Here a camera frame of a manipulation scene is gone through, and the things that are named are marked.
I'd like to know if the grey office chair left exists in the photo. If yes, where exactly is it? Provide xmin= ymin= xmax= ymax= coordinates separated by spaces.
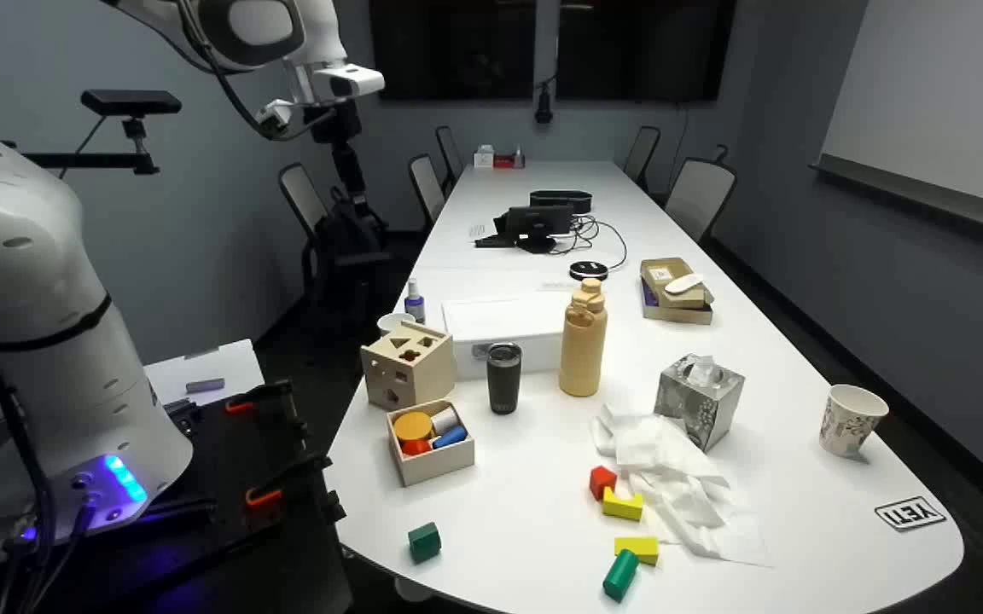
xmin=279 ymin=162 xmax=329 ymax=234

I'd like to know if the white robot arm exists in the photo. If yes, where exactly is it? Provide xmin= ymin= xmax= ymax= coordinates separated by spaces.
xmin=102 ymin=0 xmax=387 ymax=139

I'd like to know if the black label sticker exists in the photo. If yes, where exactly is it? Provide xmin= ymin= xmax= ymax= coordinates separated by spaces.
xmin=874 ymin=495 xmax=942 ymax=532

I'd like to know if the black cart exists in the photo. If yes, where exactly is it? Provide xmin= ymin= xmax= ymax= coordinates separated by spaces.
xmin=9 ymin=383 xmax=354 ymax=614

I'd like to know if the grey office chair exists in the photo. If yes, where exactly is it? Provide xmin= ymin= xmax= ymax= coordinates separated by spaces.
xmin=667 ymin=161 xmax=738 ymax=241
xmin=279 ymin=162 xmax=329 ymax=234

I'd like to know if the tan insulated bottle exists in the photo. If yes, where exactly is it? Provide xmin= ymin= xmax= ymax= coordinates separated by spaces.
xmin=561 ymin=280 xmax=606 ymax=400

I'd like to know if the white paper cup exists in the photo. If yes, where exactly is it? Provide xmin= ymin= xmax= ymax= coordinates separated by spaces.
xmin=819 ymin=383 xmax=891 ymax=457

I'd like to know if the green block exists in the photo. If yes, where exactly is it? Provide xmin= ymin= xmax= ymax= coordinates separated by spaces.
xmin=603 ymin=550 xmax=638 ymax=600
xmin=411 ymin=523 xmax=441 ymax=562

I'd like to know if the green block left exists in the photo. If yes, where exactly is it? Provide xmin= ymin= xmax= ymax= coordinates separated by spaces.
xmin=411 ymin=523 xmax=441 ymax=562

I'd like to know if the grey marbled tissue box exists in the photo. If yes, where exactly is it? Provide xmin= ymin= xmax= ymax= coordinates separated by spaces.
xmin=656 ymin=354 xmax=744 ymax=449

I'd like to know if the whiteboard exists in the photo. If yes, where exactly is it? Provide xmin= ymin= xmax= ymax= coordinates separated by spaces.
xmin=819 ymin=0 xmax=983 ymax=225

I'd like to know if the black tumbler cup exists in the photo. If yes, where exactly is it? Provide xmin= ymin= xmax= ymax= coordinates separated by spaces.
xmin=489 ymin=344 xmax=522 ymax=417

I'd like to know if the camera on tripod arm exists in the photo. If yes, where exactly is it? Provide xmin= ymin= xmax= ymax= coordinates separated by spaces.
xmin=13 ymin=87 xmax=184 ymax=179

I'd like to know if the black electronics pile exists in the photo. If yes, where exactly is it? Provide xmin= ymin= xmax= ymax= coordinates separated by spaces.
xmin=477 ymin=192 xmax=592 ymax=251

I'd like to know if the grey office chair right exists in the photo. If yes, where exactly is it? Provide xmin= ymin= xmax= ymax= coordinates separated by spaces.
xmin=667 ymin=161 xmax=738 ymax=241

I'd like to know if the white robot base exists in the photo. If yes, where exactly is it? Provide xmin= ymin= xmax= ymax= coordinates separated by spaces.
xmin=0 ymin=144 xmax=196 ymax=541

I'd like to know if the yellow block near red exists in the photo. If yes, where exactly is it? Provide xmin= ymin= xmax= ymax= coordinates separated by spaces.
xmin=601 ymin=489 xmax=646 ymax=523

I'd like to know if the small sanitizer bottle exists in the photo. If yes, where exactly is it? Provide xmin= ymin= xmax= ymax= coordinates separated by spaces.
xmin=404 ymin=280 xmax=427 ymax=323

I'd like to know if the wooden tray with blocks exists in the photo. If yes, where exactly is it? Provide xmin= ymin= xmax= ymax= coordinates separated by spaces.
xmin=387 ymin=400 xmax=473 ymax=485

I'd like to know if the black backpack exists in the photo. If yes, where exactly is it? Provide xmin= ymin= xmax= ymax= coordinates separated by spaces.
xmin=312 ymin=192 xmax=390 ymax=298

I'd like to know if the yellow block lower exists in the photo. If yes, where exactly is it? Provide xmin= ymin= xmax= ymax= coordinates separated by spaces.
xmin=613 ymin=536 xmax=658 ymax=566

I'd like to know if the wooden shape sorter box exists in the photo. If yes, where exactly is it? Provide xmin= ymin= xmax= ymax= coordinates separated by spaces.
xmin=363 ymin=323 xmax=459 ymax=409

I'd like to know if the black round disc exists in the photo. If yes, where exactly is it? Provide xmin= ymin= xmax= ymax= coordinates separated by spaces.
xmin=571 ymin=260 xmax=606 ymax=280

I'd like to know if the green block right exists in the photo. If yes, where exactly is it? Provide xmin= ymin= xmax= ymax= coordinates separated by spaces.
xmin=603 ymin=550 xmax=638 ymax=600

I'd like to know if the white flat box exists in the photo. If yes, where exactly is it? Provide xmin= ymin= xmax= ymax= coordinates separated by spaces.
xmin=441 ymin=300 xmax=564 ymax=378

